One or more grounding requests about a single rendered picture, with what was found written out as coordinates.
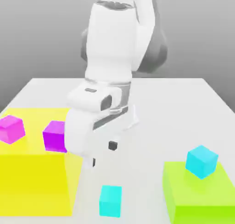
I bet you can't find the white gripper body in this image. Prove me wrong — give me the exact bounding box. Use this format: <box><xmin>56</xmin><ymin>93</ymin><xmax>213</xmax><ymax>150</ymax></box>
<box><xmin>64</xmin><ymin>104</ymin><xmax>139</xmax><ymax>157</ymax></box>

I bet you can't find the small purple cube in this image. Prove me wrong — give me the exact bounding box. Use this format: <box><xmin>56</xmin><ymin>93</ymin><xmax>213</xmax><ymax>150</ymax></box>
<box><xmin>42</xmin><ymin>120</ymin><xmax>68</xmax><ymax>153</ymax></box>

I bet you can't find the small turquoise cube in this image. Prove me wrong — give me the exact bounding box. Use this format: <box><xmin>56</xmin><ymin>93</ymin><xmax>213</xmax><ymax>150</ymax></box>
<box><xmin>99</xmin><ymin>185</ymin><xmax>123</xmax><ymax>218</ymax></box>

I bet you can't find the small pink cube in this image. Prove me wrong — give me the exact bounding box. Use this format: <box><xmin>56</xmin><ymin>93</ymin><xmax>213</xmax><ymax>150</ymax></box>
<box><xmin>0</xmin><ymin>115</ymin><xmax>26</xmax><ymax>145</ymax></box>

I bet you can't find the small sky blue cube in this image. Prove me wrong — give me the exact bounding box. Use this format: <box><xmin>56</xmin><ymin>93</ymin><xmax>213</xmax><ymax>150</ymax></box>
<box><xmin>185</xmin><ymin>145</ymin><xmax>219</xmax><ymax>180</ymax></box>

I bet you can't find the large yellow box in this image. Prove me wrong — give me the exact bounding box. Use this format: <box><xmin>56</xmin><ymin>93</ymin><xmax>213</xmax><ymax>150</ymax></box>
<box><xmin>0</xmin><ymin>107</ymin><xmax>84</xmax><ymax>218</ymax></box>

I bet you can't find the large lime green box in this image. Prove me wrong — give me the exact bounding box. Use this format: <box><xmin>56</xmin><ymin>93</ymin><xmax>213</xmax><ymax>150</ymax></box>
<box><xmin>162</xmin><ymin>161</ymin><xmax>235</xmax><ymax>224</ymax></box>

